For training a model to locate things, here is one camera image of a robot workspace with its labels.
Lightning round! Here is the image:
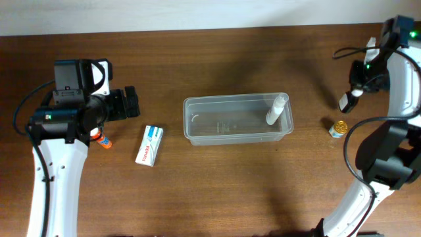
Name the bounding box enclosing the orange tube white cap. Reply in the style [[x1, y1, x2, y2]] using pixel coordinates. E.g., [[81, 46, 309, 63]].
[[90, 128, 112, 149]]

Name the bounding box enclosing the dark bottle white cap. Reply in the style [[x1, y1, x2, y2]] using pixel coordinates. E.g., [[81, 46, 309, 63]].
[[338, 89, 363, 113]]

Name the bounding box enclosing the white Panadol box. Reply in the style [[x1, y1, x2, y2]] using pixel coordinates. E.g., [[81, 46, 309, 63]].
[[135, 125, 164, 167]]

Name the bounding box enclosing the small jar gold lid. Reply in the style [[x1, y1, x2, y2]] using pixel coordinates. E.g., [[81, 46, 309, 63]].
[[329, 120, 348, 138]]

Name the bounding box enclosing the white spray bottle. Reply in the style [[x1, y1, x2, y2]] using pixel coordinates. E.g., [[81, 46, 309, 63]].
[[266, 93, 289, 126]]

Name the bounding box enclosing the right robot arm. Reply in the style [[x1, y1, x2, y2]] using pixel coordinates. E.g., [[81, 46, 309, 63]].
[[309, 15, 420, 236]]

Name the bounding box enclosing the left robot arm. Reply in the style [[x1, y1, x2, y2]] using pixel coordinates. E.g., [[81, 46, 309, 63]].
[[25, 59, 140, 236]]

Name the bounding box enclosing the clear plastic container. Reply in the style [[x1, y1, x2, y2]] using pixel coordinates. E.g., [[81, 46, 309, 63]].
[[183, 92, 294, 145]]

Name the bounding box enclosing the right black cable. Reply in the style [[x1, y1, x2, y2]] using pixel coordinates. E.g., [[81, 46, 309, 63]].
[[332, 45, 421, 237]]

